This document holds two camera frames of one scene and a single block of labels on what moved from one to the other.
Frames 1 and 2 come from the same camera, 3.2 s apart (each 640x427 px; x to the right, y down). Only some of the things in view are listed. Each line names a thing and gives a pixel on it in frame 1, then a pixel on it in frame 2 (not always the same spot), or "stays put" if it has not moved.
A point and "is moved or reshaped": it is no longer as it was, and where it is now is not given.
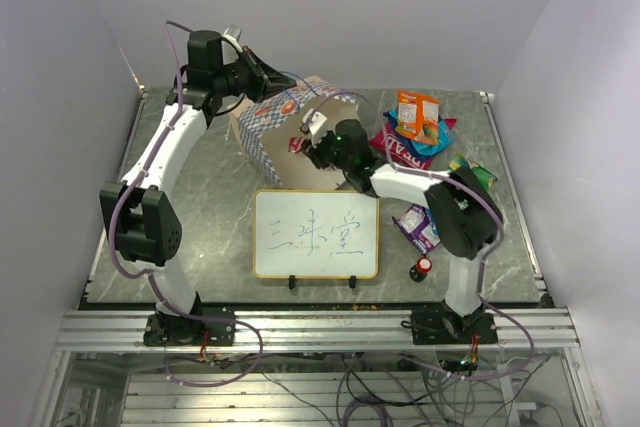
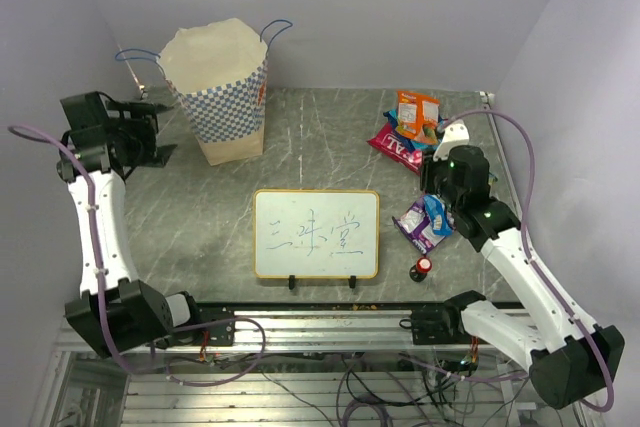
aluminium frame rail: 125,331 stays put
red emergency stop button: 419,271 stays put
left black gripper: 263,73 -> 147,125
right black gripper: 314,150 -> 428,167
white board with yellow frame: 315,234 stays put
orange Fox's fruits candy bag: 418,116 stays put
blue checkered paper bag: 263,130 is moved or reshaped
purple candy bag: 418,225 stays put
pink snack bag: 392,148 stays put
